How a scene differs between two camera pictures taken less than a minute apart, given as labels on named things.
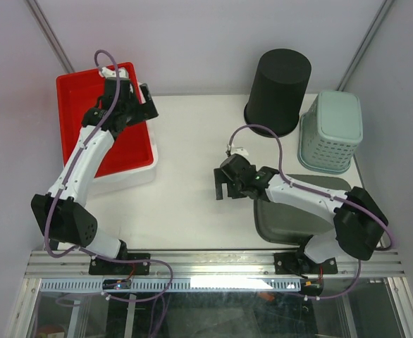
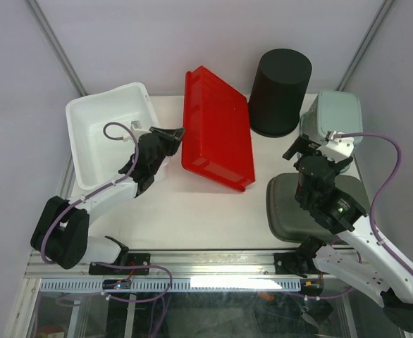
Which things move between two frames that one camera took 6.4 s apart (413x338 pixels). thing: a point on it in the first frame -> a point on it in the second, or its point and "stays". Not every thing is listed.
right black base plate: (299, 263) stays
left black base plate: (101, 267) stays
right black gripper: (221, 177) -> (300, 145)
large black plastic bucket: (280, 83) stays
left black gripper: (146, 110) -> (173, 137)
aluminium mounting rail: (215, 264) stays
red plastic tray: (79, 92) -> (216, 141)
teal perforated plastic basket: (330, 131) stays
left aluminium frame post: (50, 36) stays
